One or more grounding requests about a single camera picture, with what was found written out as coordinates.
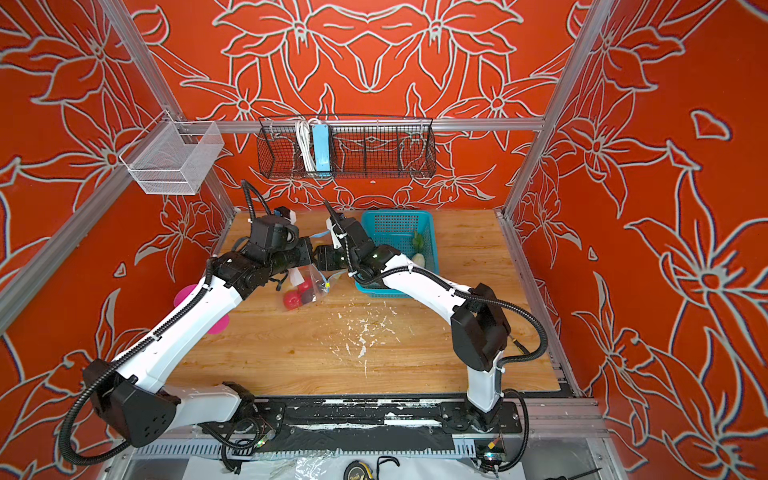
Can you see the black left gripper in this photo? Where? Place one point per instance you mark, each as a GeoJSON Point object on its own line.
{"type": "Point", "coordinates": [304, 244]}

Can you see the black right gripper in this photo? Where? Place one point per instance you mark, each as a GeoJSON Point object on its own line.
{"type": "Point", "coordinates": [322, 255]}

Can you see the clear zip top bag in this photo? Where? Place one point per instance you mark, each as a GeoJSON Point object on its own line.
{"type": "Point", "coordinates": [310, 266]}

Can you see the dark red apple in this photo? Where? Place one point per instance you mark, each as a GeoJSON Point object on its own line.
{"type": "Point", "coordinates": [292, 300]}

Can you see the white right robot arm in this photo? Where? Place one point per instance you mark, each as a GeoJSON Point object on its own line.
{"type": "Point", "coordinates": [479, 328]}

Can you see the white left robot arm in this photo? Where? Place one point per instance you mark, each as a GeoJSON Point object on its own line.
{"type": "Point", "coordinates": [130, 392]}

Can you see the teal plastic basket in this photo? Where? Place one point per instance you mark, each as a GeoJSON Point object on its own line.
{"type": "Point", "coordinates": [395, 228]}

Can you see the green lettuce leaf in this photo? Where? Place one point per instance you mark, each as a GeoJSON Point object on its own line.
{"type": "Point", "coordinates": [418, 242]}

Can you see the light blue power strip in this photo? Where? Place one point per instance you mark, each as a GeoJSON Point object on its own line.
{"type": "Point", "coordinates": [321, 143]}

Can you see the yellow black tape measure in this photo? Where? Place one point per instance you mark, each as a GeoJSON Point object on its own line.
{"type": "Point", "coordinates": [358, 470]}

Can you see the black wire wall basket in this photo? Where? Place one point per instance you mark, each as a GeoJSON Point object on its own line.
{"type": "Point", "coordinates": [361, 146]}

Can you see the clear mesh wall bin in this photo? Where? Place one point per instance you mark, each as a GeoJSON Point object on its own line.
{"type": "Point", "coordinates": [169, 162]}

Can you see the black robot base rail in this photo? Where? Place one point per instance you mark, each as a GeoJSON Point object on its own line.
{"type": "Point", "coordinates": [435, 424]}

